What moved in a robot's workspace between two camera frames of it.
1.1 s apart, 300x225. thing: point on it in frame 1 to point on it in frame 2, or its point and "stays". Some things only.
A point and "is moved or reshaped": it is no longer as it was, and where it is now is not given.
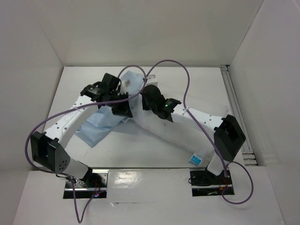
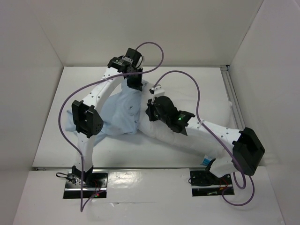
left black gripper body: [118, 108] to [134, 81]
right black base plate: [204, 183] stays
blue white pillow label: [195, 160] to [206, 161]
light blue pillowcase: [103, 120] is moved or reshaped
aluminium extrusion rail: [237, 113] stays
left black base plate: [94, 186] stays
